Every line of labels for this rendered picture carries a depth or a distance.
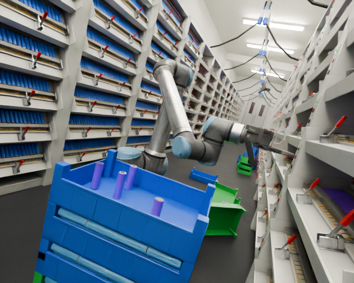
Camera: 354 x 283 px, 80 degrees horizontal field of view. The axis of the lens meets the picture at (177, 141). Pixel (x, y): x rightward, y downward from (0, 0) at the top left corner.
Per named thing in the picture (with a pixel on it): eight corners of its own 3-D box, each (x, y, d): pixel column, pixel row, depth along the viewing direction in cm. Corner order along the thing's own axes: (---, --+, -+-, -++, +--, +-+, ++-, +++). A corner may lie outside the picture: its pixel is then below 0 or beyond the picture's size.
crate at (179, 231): (47, 201, 41) (54, 162, 40) (105, 174, 60) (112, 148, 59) (194, 266, 35) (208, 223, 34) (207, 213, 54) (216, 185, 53)
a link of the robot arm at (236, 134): (227, 142, 91) (230, 141, 100) (239, 146, 89) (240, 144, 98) (234, 122, 89) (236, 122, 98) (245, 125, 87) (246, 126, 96)
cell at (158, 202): (156, 195, 41) (148, 225, 42) (153, 199, 39) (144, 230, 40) (165, 199, 40) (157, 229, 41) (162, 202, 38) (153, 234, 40)
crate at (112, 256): (40, 237, 42) (47, 201, 41) (100, 200, 62) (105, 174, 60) (181, 305, 36) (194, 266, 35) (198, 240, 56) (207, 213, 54)
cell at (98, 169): (99, 160, 50) (93, 185, 51) (94, 162, 48) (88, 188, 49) (105, 163, 50) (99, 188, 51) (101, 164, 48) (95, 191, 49)
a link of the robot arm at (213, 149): (189, 159, 99) (196, 133, 97) (207, 161, 105) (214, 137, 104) (201, 166, 91) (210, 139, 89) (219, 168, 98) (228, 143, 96)
